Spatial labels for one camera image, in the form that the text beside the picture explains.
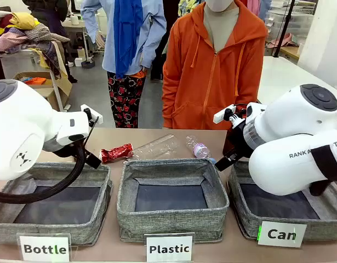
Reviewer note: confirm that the person in black clothes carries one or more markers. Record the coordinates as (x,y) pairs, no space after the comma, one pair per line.
(47,11)

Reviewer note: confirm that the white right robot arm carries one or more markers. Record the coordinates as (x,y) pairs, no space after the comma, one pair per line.
(280,164)

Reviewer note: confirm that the clear plastic storage boxes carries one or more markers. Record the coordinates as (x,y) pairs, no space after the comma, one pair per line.
(291,24)

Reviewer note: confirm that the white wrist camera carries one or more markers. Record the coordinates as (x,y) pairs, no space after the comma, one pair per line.
(221,115)
(94,115)

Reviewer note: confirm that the person in blue shirt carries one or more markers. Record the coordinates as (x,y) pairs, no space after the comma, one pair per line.
(154,33)

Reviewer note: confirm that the black tripod pole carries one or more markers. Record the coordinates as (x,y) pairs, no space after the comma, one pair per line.
(283,30)

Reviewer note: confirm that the crushed red can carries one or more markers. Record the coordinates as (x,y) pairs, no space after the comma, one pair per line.
(116,153)

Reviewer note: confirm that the grey fabric basket Can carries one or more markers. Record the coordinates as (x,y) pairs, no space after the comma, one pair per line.
(321,227)

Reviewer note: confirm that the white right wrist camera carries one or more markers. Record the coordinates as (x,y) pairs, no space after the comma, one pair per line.
(221,115)

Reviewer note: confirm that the crushed bottle with pink label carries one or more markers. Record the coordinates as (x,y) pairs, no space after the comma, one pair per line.
(199,149)

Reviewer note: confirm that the pile of colourful clothes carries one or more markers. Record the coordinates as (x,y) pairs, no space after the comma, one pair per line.
(28,35)

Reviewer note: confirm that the blue scarf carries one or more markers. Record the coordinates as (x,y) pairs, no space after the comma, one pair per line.
(127,41)

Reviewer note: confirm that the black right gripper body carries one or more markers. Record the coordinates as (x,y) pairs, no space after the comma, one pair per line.
(238,142)

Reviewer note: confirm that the cardboard box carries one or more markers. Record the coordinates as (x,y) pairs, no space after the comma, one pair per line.
(47,93)

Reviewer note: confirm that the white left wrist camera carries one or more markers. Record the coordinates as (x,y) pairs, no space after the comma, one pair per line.
(94,115)

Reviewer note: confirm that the white sign Bottle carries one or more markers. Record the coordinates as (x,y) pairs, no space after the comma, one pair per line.
(45,248)

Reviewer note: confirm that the person in orange hoodie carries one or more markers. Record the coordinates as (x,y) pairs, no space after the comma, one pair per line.
(212,82)

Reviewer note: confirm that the white side table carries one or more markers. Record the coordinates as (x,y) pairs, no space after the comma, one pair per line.
(288,76)

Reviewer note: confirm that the grey fabric basket Bottle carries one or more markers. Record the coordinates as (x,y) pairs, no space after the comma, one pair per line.
(97,224)

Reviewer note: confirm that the grey fabric basket Plastic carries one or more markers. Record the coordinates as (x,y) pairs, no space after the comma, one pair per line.
(171,222)

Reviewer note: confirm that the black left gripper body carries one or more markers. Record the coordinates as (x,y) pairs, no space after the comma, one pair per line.
(64,149)

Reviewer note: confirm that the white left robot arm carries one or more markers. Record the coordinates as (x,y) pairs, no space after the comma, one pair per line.
(20,123)

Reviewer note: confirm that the white sign Plastic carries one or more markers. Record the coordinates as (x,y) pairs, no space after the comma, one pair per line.
(169,248)

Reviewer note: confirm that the clear plastic wrapper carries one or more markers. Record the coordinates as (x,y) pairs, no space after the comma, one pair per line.
(157,148)

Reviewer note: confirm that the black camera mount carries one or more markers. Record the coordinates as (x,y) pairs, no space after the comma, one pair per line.
(235,117)

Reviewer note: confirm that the white sign Can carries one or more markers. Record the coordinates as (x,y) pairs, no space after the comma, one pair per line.
(282,234)

